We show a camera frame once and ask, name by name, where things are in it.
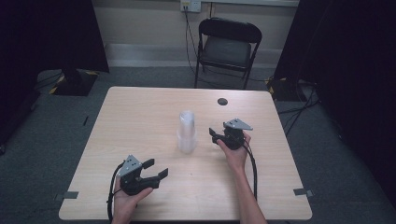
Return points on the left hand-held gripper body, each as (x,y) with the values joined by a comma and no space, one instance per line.
(135,183)

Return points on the person's right hand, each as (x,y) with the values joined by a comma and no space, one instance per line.
(237,157)

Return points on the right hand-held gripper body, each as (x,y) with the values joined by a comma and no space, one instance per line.
(234,137)

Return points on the grey tape strip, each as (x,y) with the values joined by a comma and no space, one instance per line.
(70,195)
(302,192)

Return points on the white wall socket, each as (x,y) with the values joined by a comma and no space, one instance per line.
(190,5)

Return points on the stack of clear plastic cups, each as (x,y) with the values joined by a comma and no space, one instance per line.
(186,133)

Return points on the black folding chair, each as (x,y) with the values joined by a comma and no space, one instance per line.
(229,49)

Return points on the person's left hand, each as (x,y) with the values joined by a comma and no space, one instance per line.
(126,205)

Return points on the dark curtain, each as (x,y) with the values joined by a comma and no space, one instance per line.
(37,37)
(351,77)

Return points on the black table grommet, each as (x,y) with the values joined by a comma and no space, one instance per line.
(222,101)

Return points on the black stand base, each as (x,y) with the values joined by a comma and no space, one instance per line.
(285,90)
(76,84)

